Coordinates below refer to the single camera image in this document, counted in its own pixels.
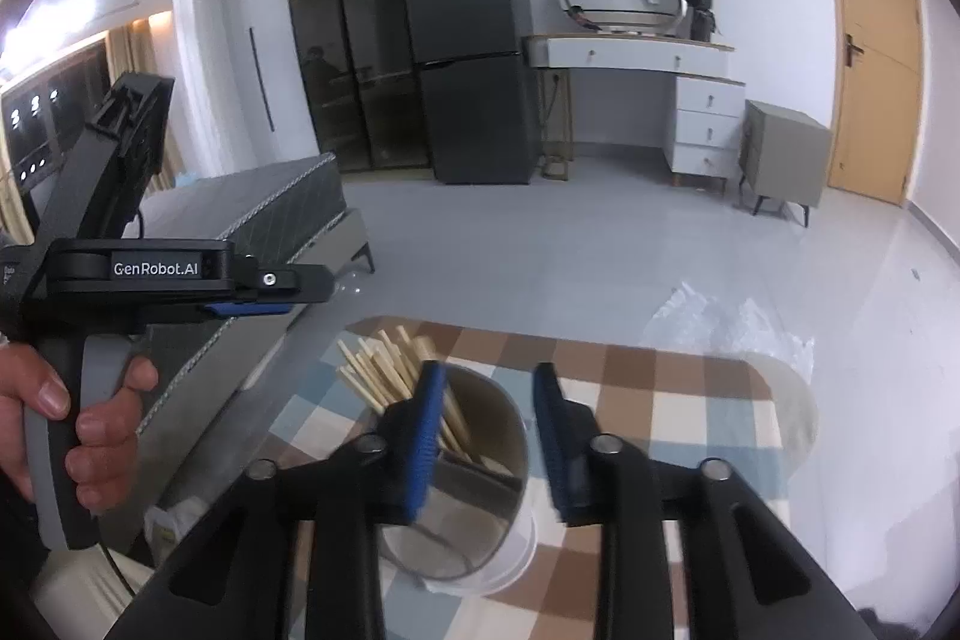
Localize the grey nightstand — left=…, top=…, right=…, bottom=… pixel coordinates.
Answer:
left=736, top=98, right=834, bottom=229

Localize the bundle of wooden chopsticks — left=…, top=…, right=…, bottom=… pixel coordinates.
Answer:
left=336, top=325, right=478, bottom=465

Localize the white utensil holder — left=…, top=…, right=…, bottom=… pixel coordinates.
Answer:
left=367, top=364, right=539, bottom=600

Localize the dark grey refrigerator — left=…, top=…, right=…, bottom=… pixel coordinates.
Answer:
left=395, top=0, right=543, bottom=187

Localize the clear plastic bag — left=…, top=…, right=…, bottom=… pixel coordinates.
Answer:
left=643, top=281, right=817, bottom=387

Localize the beige curtain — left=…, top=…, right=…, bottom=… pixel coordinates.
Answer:
left=105, top=17, right=188, bottom=185

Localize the checkered tablecloth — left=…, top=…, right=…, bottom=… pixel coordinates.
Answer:
left=266, top=316, right=788, bottom=640

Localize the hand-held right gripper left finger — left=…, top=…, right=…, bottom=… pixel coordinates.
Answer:
left=105, top=361, right=449, bottom=640

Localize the person's left hand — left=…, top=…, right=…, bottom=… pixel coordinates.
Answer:
left=0, top=340, right=161, bottom=515

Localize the wooden door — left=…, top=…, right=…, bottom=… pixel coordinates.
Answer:
left=811, top=0, right=926, bottom=207

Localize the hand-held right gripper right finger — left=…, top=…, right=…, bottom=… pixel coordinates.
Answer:
left=531, top=362, right=878, bottom=640

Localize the white dressing desk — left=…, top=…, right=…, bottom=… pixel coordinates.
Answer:
left=523, top=34, right=748, bottom=190

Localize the white wardrobe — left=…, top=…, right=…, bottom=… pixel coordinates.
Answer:
left=217, top=0, right=338, bottom=181

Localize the grey bed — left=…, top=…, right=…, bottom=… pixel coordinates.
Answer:
left=97, top=151, right=376, bottom=548

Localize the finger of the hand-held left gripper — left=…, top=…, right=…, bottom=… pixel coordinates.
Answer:
left=232, top=263, right=335, bottom=306
left=199, top=300, right=295, bottom=321

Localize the dark window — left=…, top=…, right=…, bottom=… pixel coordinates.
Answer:
left=0, top=36, right=113, bottom=251

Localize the dark glass cabinet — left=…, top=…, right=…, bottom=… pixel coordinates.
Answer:
left=279, top=0, right=431, bottom=175

